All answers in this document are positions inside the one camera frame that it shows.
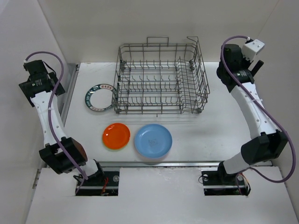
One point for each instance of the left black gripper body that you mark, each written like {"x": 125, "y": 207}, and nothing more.
{"x": 49, "y": 77}

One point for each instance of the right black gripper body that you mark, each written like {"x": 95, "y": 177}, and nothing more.
{"x": 245, "y": 63}

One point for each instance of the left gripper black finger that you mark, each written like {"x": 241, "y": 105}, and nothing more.
{"x": 26, "y": 88}
{"x": 59, "y": 88}

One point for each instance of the white plate green red rim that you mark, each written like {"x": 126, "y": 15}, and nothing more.
{"x": 94, "y": 89}

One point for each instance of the orange plastic plate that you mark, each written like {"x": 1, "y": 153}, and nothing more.
{"x": 117, "y": 134}

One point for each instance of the light blue plastic plate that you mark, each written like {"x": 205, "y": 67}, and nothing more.
{"x": 153, "y": 140}

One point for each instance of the lime green plastic plate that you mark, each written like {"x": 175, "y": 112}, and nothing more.
{"x": 113, "y": 147}

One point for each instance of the pink plastic plate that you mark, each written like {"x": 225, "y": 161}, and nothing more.
{"x": 148, "y": 158}

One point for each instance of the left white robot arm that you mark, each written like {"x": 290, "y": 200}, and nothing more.
{"x": 61, "y": 153}

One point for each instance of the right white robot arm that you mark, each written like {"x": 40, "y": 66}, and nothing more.
{"x": 267, "y": 141}

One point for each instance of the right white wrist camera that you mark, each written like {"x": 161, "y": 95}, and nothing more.
{"x": 251, "y": 49}

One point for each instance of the grey wire dish rack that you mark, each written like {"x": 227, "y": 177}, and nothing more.
{"x": 160, "y": 77}

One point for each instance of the aluminium front rail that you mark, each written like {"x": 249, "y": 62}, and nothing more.
{"x": 143, "y": 164}

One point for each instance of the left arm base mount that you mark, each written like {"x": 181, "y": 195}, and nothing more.
{"x": 106, "y": 184}

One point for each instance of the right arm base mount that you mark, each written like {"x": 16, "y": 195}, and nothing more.
{"x": 214, "y": 186}

